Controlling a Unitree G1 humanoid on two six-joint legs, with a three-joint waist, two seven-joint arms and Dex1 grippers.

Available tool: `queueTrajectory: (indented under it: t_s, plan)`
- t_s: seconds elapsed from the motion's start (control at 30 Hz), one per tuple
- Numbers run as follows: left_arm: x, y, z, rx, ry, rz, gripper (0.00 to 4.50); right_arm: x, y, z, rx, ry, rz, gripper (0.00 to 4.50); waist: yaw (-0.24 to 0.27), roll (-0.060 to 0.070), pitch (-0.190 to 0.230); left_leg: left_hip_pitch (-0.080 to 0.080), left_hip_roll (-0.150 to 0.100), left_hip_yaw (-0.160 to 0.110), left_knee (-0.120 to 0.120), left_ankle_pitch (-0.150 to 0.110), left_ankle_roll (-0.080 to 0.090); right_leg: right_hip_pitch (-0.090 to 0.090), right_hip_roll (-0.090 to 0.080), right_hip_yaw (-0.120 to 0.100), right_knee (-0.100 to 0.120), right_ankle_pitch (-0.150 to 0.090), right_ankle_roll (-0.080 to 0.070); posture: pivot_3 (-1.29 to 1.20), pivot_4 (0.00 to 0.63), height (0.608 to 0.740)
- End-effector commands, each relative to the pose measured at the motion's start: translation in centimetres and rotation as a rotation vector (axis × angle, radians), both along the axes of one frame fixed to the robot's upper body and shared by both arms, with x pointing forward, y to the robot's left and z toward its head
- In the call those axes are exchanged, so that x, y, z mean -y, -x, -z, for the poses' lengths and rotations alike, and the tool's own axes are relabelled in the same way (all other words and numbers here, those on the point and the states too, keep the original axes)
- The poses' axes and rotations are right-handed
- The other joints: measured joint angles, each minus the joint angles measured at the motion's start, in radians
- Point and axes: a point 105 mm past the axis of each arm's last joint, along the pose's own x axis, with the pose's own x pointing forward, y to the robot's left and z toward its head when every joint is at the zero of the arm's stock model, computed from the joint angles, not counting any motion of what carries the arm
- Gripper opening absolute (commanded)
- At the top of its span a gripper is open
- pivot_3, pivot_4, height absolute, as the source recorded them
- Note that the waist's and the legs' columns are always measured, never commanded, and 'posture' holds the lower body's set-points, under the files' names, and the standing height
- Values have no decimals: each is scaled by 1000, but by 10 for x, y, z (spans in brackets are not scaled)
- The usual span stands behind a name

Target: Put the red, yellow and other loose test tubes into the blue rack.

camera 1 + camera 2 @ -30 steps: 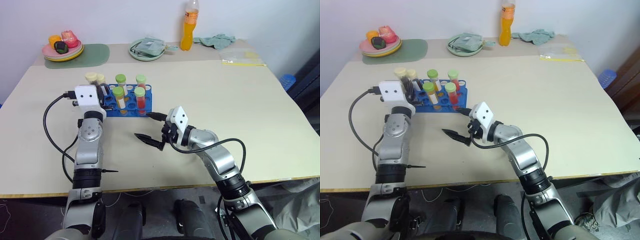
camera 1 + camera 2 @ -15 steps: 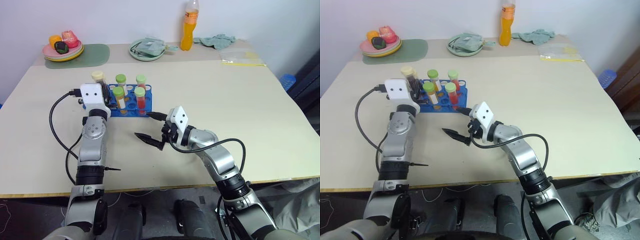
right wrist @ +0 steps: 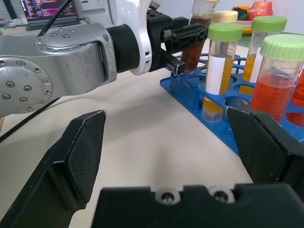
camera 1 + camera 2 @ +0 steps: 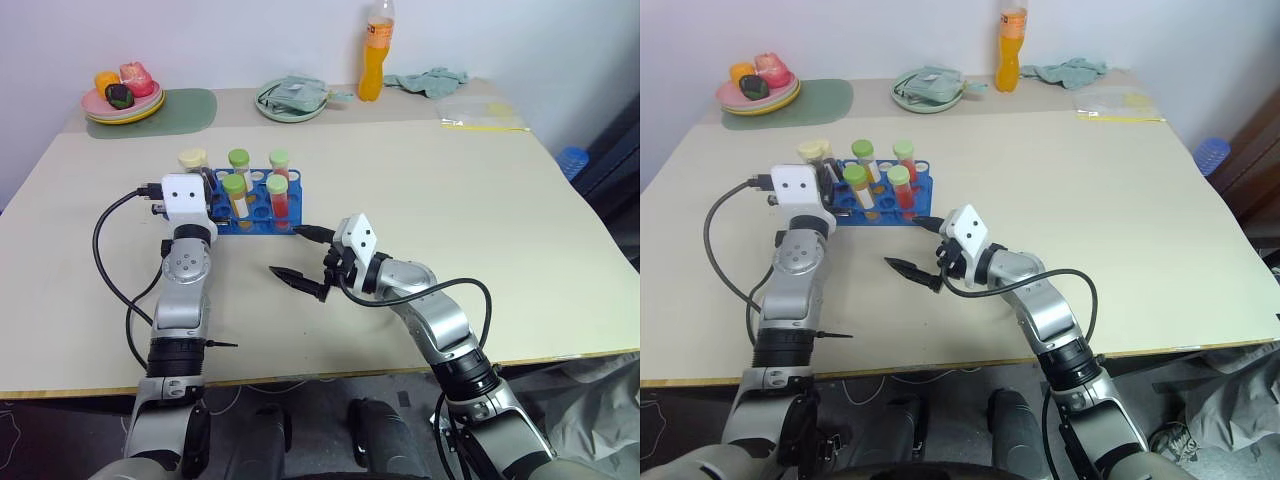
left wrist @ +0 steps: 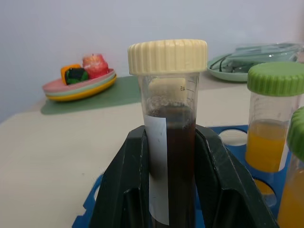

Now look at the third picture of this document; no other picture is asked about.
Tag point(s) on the orange green black object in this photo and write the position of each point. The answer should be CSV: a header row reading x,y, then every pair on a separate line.
x,y
242,14

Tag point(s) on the red liquid test tube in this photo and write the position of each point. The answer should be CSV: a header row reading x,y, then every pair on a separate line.
x,y
299,92

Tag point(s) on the brown liquid test tube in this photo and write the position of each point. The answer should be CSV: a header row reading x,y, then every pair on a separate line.
x,y
202,14

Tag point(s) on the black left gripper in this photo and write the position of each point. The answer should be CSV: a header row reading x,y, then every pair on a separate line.
x,y
155,26

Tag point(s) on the green cap red liquid tube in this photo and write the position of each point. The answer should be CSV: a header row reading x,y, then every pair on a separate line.
x,y
273,95

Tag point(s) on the open laptop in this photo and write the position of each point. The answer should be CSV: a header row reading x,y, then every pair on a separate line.
x,y
31,12

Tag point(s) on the blue test tube rack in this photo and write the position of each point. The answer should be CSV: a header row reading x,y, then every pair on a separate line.
x,y
183,90

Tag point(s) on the pink tray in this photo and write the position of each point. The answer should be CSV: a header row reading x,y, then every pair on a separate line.
x,y
244,22

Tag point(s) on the green cap yellow liquid tube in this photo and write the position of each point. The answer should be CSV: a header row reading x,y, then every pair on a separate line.
x,y
249,69
225,71

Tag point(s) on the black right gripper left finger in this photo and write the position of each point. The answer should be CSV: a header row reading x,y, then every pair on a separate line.
x,y
59,166

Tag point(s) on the red crumpled object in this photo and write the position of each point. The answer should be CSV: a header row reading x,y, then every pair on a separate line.
x,y
260,10

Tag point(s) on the cream cap test tube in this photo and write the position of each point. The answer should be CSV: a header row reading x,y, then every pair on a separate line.
x,y
224,16

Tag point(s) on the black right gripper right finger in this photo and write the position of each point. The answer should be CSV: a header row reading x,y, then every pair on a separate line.
x,y
261,147

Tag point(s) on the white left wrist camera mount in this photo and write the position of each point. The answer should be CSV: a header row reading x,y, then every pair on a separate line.
x,y
142,35

